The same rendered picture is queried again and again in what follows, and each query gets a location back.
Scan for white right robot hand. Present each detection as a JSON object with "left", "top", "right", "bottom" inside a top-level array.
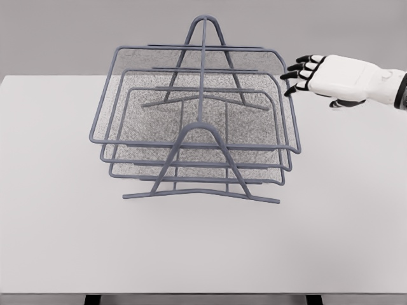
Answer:
[{"left": 279, "top": 54, "right": 383, "bottom": 109}]

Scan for large grey mesh folder tray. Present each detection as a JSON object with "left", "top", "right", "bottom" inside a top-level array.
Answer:
[{"left": 88, "top": 44, "right": 303, "bottom": 155}]

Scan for medium grey mesh folder tray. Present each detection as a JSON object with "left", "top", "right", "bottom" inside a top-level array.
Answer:
[{"left": 99, "top": 67, "right": 293, "bottom": 173}]

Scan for small grey mesh folder tray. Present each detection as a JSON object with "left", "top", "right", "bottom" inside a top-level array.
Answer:
[{"left": 108, "top": 86, "right": 286, "bottom": 187}]

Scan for grey wire rack frame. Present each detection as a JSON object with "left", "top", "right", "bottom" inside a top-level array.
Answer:
[{"left": 122, "top": 14, "right": 281, "bottom": 205}]

